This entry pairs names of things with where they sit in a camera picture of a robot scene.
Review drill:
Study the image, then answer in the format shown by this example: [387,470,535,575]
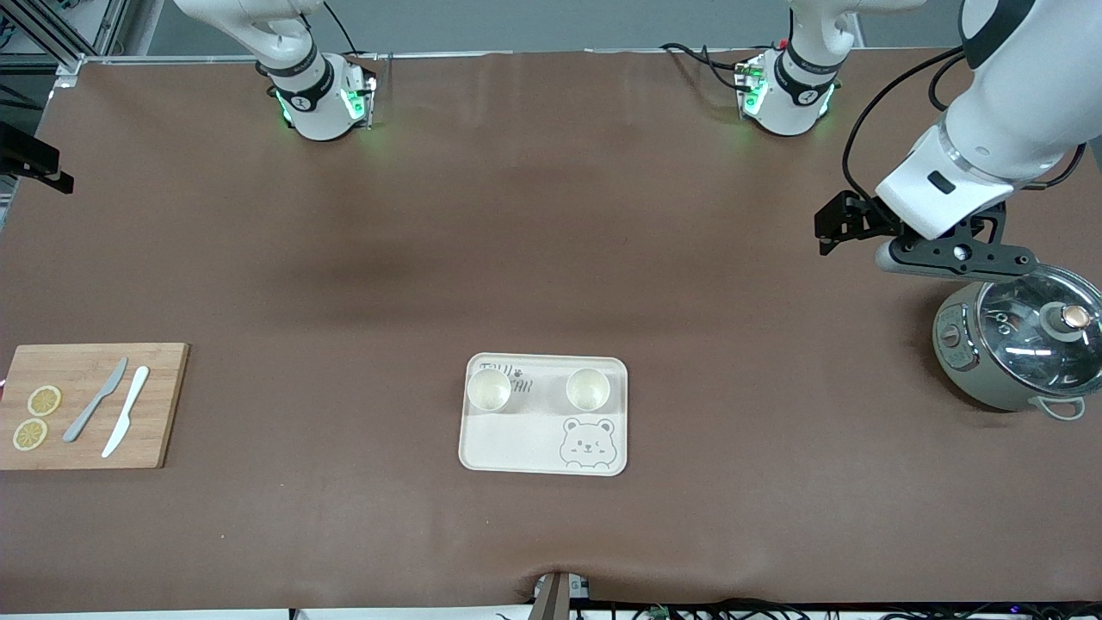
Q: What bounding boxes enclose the black left arm base cables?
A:
[659,40,780,96]

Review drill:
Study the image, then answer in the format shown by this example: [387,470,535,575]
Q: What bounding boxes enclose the glass pot lid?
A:
[977,264,1102,397]

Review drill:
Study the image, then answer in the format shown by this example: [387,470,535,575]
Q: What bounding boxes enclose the grey-green electric cooking pot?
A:
[932,280,1089,421]

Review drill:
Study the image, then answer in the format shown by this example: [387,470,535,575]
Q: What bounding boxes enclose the grey plastic knife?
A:
[63,357,128,443]

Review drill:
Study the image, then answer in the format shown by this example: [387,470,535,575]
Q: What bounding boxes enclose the white plastic cup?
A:
[466,368,513,412]
[566,367,612,412]

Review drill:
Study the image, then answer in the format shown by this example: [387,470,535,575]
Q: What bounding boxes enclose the grey camera stand post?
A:
[532,570,593,620]

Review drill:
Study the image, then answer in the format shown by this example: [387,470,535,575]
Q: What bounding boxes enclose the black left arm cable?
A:
[841,47,967,208]

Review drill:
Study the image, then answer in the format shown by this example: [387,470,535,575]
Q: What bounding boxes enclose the black right arm base cable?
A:
[322,0,359,55]

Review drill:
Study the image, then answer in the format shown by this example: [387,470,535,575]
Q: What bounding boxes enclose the black bracket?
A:
[0,121,76,195]

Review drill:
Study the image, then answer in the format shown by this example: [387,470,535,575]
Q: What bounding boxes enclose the aluminium frame profile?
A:
[0,0,130,75]

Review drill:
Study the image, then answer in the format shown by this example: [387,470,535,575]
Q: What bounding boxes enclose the bamboo cutting board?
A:
[0,343,189,470]

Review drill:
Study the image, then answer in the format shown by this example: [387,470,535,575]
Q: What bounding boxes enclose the cream bear print tray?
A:
[458,353,628,477]

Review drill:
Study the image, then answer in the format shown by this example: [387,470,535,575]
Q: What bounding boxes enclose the white plastic knife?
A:
[102,366,150,458]

